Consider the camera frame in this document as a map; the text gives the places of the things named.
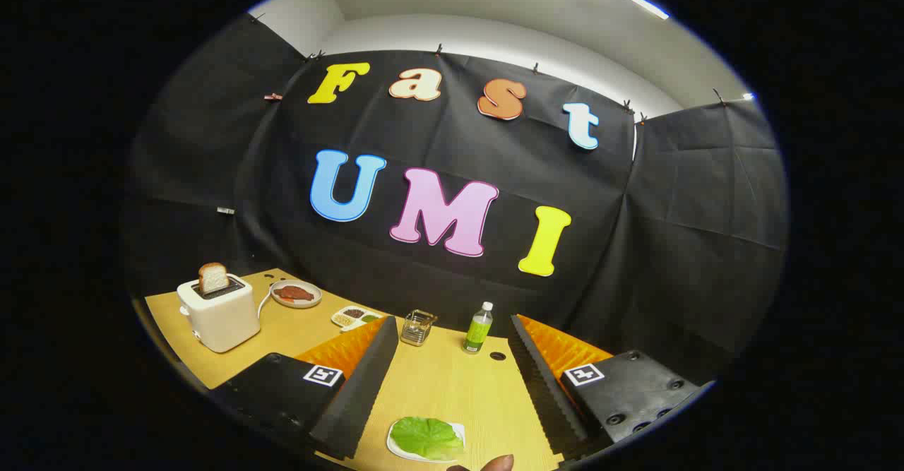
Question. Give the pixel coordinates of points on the green lettuce leaf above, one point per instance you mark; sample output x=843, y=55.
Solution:
x=427, y=437

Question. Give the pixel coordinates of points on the grey round plate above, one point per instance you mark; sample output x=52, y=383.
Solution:
x=296, y=304

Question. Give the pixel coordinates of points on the white toaster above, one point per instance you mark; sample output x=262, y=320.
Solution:
x=226, y=319

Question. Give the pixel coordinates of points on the green label plastic bottle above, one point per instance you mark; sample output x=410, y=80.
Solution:
x=477, y=333

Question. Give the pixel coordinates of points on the red meat slice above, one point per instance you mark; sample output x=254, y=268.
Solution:
x=293, y=293

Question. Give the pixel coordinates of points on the toast bread slice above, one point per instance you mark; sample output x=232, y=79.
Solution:
x=213, y=277

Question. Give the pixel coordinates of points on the clear metal-framed container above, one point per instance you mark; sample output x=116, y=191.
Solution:
x=417, y=330

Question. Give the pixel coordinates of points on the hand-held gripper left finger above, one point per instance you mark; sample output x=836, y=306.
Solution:
x=360, y=386

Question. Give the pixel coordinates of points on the white divided seed dish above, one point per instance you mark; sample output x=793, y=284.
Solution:
x=357, y=319

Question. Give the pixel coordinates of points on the white square plate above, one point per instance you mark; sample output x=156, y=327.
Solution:
x=395, y=447

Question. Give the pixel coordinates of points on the black backdrop cloth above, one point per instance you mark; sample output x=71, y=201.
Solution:
x=459, y=139

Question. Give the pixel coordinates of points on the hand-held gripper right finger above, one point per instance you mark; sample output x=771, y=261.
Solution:
x=544, y=393

